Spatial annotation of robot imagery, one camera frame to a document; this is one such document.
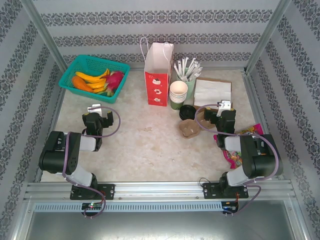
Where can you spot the right small circuit board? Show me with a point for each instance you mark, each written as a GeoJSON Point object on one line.
{"type": "Point", "coordinates": [230, 208]}

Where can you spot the pink dragon fruit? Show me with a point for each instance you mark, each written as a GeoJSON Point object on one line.
{"type": "Point", "coordinates": [113, 80]}

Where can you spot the green paper coffee cup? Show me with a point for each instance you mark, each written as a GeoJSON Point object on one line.
{"type": "Point", "coordinates": [178, 87]}

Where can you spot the back aluminium frame rail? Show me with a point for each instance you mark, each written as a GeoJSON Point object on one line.
{"type": "Point", "coordinates": [220, 69]}

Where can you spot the white paper napkins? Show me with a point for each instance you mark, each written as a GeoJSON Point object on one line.
{"type": "Point", "coordinates": [212, 91]}

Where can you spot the light green straw holder cup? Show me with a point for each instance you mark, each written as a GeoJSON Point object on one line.
{"type": "Point", "coordinates": [191, 86]}

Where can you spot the red white paper bag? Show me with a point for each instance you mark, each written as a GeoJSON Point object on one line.
{"type": "Point", "coordinates": [156, 87]}

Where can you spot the black plastic cup lid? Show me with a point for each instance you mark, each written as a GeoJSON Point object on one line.
{"type": "Point", "coordinates": [187, 111]}
{"type": "Point", "coordinates": [186, 119]}

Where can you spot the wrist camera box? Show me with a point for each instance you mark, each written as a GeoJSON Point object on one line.
{"type": "Point", "coordinates": [224, 106]}
{"type": "Point", "coordinates": [94, 109]}

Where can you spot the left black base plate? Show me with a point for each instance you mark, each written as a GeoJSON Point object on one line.
{"type": "Point", "coordinates": [107, 191]}

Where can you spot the orange mango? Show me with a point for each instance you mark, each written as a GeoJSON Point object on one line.
{"type": "Point", "coordinates": [80, 83]}

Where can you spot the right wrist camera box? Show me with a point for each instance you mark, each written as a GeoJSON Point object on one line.
{"type": "Point", "coordinates": [224, 106]}

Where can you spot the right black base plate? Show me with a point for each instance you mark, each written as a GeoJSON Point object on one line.
{"type": "Point", "coordinates": [210, 191]}

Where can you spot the teal plastic basket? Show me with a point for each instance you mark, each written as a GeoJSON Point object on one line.
{"type": "Point", "coordinates": [85, 62]}

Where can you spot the right aluminium frame post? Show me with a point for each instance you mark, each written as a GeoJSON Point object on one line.
{"type": "Point", "coordinates": [270, 32]}

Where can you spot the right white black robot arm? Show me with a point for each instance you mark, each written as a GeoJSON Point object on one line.
{"type": "Point", "coordinates": [260, 155]}

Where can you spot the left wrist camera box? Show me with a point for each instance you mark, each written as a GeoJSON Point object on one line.
{"type": "Point", "coordinates": [94, 109]}

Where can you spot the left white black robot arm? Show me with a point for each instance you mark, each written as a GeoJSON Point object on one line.
{"type": "Point", "coordinates": [57, 150]}

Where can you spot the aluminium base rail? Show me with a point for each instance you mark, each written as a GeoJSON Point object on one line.
{"type": "Point", "coordinates": [160, 190]}

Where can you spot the brown pulp cup carrier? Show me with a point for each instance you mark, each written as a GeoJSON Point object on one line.
{"type": "Point", "coordinates": [186, 128]}

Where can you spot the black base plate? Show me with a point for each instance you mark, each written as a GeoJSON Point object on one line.
{"type": "Point", "coordinates": [107, 191]}
{"type": "Point", "coordinates": [210, 191]}

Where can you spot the left aluminium frame post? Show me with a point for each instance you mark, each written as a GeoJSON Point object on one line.
{"type": "Point", "coordinates": [42, 35]}

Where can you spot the left small circuit board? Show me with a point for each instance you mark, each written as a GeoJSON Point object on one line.
{"type": "Point", "coordinates": [92, 206]}

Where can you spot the grey metal panel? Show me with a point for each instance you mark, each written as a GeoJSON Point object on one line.
{"type": "Point", "coordinates": [160, 227]}

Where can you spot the colourful candy bag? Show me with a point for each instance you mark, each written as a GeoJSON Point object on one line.
{"type": "Point", "coordinates": [252, 130]}

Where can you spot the small circuit board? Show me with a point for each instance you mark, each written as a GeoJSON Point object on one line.
{"type": "Point", "coordinates": [92, 206]}
{"type": "Point", "coordinates": [230, 208]}

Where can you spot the aluminium frame post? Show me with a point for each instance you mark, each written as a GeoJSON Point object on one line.
{"type": "Point", "coordinates": [270, 32]}
{"type": "Point", "coordinates": [42, 35]}

